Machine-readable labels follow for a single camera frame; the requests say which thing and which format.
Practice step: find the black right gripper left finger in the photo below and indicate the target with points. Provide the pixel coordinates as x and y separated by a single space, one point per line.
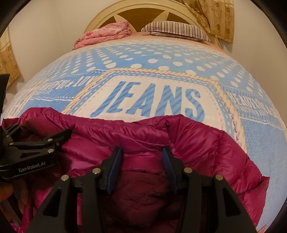
58 212

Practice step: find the blue pink jeans-print bedspread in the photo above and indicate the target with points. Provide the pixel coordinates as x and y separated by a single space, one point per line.
143 76

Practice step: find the magenta puffer down jacket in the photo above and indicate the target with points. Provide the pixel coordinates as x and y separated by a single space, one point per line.
141 201

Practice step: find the striped pillow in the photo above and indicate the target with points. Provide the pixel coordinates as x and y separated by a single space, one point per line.
178 29

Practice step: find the beige patterned curtain left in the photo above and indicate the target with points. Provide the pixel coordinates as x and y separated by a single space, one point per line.
7 59

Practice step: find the cream wooden headboard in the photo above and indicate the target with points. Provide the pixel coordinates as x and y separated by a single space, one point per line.
140 13

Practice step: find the folded pink floral blanket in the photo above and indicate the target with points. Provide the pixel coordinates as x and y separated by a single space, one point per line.
112 31

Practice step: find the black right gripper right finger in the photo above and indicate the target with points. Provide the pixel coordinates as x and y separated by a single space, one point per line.
208 204

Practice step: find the beige patterned curtain right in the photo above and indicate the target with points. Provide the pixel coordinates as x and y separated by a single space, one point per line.
216 16

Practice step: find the beige patterned curtain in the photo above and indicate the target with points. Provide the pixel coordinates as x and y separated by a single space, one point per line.
7 59
216 16

